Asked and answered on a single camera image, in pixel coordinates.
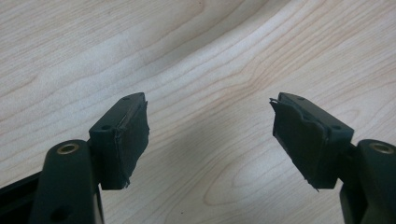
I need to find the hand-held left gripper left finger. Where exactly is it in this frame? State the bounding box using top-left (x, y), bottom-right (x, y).
top-left (88, 91), bottom-right (150, 191)

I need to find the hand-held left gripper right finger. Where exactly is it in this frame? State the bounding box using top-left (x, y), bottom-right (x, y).
top-left (269, 91), bottom-right (356, 191)

